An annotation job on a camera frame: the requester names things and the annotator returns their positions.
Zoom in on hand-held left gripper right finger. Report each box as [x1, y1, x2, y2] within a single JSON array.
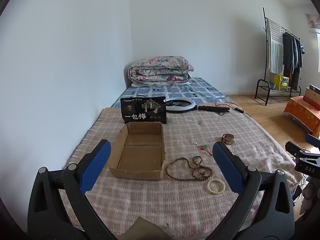
[[205, 141, 295, 240]]

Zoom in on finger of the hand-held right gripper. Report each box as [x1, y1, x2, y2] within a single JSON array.
[[285, 141, 309, 159], [305, 134, 320, 147]]

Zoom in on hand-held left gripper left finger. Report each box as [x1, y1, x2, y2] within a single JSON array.
[[27, 139, 118, 240]]

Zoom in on red strap wristwatch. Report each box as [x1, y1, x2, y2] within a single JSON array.
[[222, 133, 235, 145]]

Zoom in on red string jade pendant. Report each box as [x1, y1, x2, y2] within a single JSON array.
[[197, 144, 214, 157]]

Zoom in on brown wooden bead necklace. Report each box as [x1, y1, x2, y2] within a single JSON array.
[[165, 156, 213, 182]]

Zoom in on white bead bracelet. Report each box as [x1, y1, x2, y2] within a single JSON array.
[[207, 179, 227, 194]]

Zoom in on cardboard box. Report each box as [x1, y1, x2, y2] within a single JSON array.
[[108, 121, 166, 180]]

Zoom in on orange cloth covered table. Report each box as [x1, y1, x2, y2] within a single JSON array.
[[283, 96, 320, 138]]

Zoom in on stacked cardboard boxes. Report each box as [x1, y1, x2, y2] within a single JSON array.
[[304, 84, 320, 110]]

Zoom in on pink plaid blanket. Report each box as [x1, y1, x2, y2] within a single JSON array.
[[64, 102, 304, 239]]

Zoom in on black folded tripod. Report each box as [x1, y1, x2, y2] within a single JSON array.
[[198, 105, 230, 114]]

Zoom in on yellow box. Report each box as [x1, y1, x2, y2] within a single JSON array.
[[274, 74, 290, 91]]

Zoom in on black snack bag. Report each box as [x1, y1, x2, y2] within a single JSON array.
[[120, 96, 167, 124]]

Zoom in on black metal clothes rack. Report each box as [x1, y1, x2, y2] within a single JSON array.
[[254, 7, 303, 105]]

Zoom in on blue checked bed sheet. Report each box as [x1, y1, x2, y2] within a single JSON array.
[[110, 77, 234, 108]]

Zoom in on dark hanging clothes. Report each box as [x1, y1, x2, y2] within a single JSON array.
[[282, 31, 303, 90]]

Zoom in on striped grey towel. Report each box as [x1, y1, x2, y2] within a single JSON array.
[[265, 18, 284, 73]]

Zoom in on folded floral quilt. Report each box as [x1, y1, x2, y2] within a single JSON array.
[[128, 56, 194, 85]]

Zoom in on black cable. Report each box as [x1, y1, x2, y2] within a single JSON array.
[[215, 100, 252, 117]]

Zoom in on white ring light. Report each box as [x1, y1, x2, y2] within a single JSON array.
[[165, 98, 198, 113]]

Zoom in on floral wall cloth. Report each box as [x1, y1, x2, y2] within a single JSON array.
[[305, 14, 320, 29]]

